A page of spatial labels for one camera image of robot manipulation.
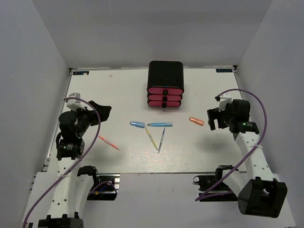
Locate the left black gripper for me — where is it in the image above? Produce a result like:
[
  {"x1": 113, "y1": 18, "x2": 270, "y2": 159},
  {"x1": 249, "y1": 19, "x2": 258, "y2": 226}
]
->
[{"x1": 72, "y1": 101, "x2": 112, "y2": 137}]

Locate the short blue marker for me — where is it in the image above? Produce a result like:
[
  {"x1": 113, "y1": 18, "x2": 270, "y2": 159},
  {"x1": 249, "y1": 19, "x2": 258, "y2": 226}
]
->
[{"x1": 130, "y1": 121, "x2": 145, "y2": 128}]

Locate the long blue marker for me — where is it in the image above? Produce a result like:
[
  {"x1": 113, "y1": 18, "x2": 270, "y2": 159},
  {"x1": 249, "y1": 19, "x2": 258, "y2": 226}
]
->
[{"x1": 147, "y1": 123, "x2": 173, "y2": 127}]

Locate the blue thin pen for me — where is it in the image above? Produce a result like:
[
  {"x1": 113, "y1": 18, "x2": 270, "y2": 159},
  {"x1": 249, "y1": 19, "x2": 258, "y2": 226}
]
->
[{"x1": 158, "y1": 127, "x2": 166, "y2": 153}]

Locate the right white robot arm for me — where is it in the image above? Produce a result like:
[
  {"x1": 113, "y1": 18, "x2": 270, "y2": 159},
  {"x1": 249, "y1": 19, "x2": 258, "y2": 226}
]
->
[{"x1": 207, "y1": 95, "x2": 287, "y2": 218}]

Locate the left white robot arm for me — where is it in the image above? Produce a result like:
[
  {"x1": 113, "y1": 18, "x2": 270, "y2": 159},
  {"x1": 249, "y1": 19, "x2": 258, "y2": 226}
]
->
[{"x1": 38, "y1": 98, "x2": 112, "y2": 228}]

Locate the red pink pen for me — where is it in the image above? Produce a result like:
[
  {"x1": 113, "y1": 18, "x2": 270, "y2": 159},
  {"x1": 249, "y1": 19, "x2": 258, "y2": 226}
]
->
[{"x1": 98, "y1": 135, "x2": 120, "y2": 151}]

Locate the left blue table label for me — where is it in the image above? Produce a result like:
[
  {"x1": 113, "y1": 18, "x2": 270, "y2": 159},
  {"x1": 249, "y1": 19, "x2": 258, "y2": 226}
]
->
[{"x1": 73, "y1": 71, "x2": 89, "y2": 76}]

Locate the blue table label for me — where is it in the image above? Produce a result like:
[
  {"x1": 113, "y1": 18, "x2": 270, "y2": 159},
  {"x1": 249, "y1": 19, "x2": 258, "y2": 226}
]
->
[
  {"x1": 216, "y1": 68, "x2": 233, "y2": 73},
  {"x1": 73, "y1": 71, "x2": 89, "y2": 76}
]

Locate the right blue table label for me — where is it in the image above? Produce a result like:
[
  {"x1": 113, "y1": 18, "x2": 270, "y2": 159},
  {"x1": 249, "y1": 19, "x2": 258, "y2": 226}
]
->
[{"x1": 216, "y1": 68, "x2": 233, "y2": 73}]

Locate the yellow pen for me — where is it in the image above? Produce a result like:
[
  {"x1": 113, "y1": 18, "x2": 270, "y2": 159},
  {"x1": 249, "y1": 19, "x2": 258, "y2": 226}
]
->
[{"x1": 144, "y1": 126, "x2": 158, "y2": 151}]

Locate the black drawer cabinet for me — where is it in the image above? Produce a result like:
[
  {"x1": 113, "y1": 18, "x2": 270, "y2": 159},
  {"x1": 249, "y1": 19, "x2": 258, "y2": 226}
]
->
[{"x1": 147, "y1": 60, "x2": 184, "y2": 90}]

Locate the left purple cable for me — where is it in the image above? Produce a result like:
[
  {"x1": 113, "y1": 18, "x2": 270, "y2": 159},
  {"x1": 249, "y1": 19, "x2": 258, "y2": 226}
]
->
[{"x1": 22, "y1": 97, "x2": 118, "y2": 228}]

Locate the purple cable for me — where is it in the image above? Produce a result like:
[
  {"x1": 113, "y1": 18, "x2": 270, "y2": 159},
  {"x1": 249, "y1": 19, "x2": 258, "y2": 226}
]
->
[
  {"x1": 22, "y1": 97, "x2": 118, "y2": 228},
  {"x1": 195, "y1": 88, "x2": 267, "y2": 201}
]

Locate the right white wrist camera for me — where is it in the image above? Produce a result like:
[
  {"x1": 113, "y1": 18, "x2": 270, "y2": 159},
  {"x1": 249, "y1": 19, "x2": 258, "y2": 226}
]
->
[{"x1": 215, "y1": 93, "x2": 232, "y2": 112}]

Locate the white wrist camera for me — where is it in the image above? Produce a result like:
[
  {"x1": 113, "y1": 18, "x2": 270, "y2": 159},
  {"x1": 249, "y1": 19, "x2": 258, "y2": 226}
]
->
[
  {"x1": 215, "y1": 93, "x2": 232, "y2": 112},
  {"x1": 67, "y1": 93, "x2": 84, "y2": 112}
]

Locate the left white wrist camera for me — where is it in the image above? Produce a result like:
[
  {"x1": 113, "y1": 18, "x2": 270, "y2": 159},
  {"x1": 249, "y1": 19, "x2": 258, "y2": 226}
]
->
[{"x1": 67, "y1": 93, "x2": 84, "y2": 112}]

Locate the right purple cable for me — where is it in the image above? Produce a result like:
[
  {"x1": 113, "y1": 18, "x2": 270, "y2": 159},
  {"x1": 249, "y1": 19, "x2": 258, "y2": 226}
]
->
[{"x1": 195, "y1": 88, "x2": 267, "y2": 201}]

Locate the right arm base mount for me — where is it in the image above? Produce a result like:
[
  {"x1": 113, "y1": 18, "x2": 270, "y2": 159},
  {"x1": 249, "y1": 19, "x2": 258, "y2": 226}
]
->
[{"x1": 193, "y1": 165, "x2": 247, "y2": 202}]

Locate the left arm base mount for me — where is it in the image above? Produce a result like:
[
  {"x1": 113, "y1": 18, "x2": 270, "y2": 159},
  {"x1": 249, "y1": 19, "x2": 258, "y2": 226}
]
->
[{"x1": 77, "y1": 166, "x2": 120, "y2": 201}]

